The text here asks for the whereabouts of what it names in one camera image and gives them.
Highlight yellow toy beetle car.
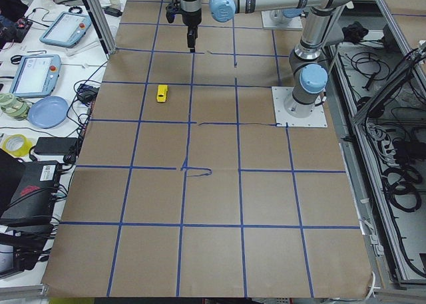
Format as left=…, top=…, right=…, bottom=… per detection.
left=156, top=84, right=168, bottom=103

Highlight yellow tape roll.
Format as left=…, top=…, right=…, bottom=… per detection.
left=2, top=134, right=33, bottom=158

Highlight teach pendant tablet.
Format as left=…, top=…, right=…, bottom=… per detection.
left=9, top=55, right=62, bottom=98
left=39, top=12, right=92, bottom=48

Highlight black power adapter brick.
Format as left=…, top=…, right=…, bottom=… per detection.
left=33, top=137, right=77, bottom=156

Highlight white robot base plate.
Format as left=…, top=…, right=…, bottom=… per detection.
left=272, top=86, right=327, bottom=128

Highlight far teach pendant tablet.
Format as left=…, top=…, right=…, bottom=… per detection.
left=39, top=12, right=92, bottom=48

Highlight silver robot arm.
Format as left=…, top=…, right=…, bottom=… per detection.
left=166, top=0, right=352, bottom=118

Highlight black computer box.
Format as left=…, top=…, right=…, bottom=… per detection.
left=1, top=158, right=60, bottom=228

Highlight near teach pendant tablet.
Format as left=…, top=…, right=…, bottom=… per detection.
left=9, top=55, right=62, bottom=98

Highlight green masking tape rolls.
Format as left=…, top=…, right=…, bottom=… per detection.
left=1, top=93, right=31, bottom=120

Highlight aluminium frame post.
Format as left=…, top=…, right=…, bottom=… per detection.
left=82, top=0, right=116, bottom=55

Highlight blue plastic plate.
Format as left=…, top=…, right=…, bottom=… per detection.
left=27, top=96, right=69, bottom=128

